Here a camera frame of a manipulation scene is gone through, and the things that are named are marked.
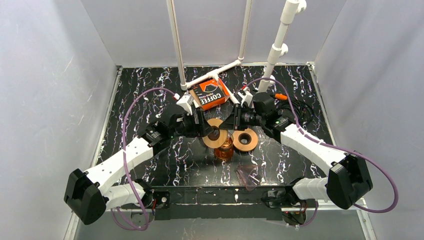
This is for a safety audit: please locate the orange coffee filter box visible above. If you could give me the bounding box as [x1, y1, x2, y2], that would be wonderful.
[189, 78, 230, 111]

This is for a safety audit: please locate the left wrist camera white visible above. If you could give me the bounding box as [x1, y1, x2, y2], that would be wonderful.
[176, 92, 194, 115]

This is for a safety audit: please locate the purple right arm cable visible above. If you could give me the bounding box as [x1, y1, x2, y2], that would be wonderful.
[246, 77, 399, 228]

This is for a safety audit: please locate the amber glass server pitcher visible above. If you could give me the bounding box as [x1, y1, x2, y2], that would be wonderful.
[214, 137, 234, 162]

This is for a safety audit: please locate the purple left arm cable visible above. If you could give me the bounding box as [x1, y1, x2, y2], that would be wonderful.
[110, 87, 180, 232]

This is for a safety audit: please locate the pink translucent plastic dripper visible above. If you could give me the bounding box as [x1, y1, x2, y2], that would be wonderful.
[235, 165, 262, 191]

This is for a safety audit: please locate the black cable bundle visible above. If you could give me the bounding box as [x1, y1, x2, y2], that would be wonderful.
[276, 97, 316, 128]

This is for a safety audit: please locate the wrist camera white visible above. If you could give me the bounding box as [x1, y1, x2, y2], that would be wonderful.
[176, 92, 194, 115]
[237, 87, 253, 108]

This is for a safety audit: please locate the white PVC pipe frame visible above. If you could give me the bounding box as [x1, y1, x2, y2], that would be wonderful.
[166, 0, 307, 91]

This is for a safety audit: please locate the wooden ring dripper holder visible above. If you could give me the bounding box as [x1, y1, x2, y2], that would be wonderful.
[202, 118, 228, 149]

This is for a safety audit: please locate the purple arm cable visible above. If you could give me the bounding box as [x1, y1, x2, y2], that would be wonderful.
[110, 87, 180, 232]
[246, 77, 399, 228]

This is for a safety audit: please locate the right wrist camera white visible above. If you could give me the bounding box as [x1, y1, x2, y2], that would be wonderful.
[237, 87, 253, 108]

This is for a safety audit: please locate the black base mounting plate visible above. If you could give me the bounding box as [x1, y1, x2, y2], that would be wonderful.
[120, 185, 309, 226]

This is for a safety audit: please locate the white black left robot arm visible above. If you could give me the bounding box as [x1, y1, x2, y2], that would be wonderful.
[64, 108, 218, 225]

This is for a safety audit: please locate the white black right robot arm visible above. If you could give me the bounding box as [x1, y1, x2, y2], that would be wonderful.
[218, 92, 373, 210]

